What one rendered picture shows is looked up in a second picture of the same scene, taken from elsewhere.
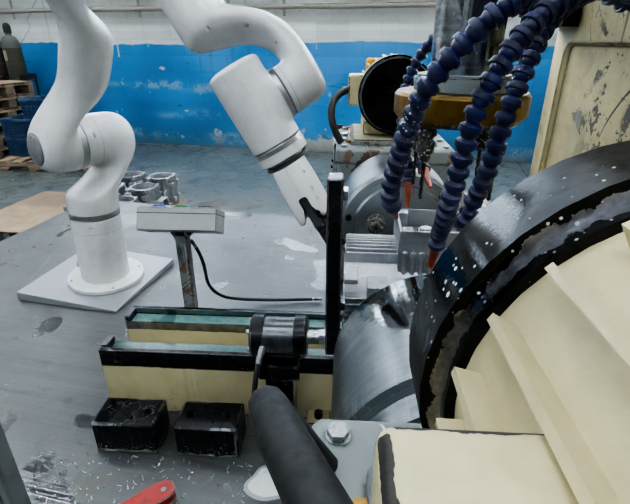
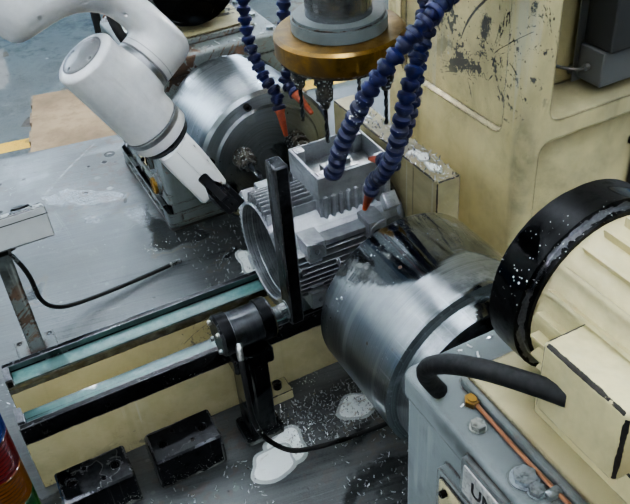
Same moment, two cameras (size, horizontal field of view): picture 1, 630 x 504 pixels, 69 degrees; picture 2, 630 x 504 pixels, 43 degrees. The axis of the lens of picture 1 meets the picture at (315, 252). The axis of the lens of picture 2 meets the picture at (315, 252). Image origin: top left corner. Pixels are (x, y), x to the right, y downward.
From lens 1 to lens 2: 0.55 m
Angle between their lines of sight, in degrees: 27
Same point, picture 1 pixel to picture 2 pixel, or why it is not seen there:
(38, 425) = not seen: outside the picture
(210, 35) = (42, 23)
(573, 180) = (555, 224)
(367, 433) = not seen: hidden behind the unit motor
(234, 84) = (105, 81)
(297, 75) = (165, 47)
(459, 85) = (350, 37)
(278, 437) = (488, 367)
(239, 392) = (189, 401)
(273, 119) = (152, 103)
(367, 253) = not seen: hidden behind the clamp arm
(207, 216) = (36, 219)
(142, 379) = (78, 438)
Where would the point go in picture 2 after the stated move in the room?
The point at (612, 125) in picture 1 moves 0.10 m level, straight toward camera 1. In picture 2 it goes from (472, 30) to (482, 60)
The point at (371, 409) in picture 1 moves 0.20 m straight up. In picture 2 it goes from (412, 349) to (413, 201)
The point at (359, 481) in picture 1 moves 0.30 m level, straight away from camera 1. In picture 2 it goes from (458, 388) to (332, 229)
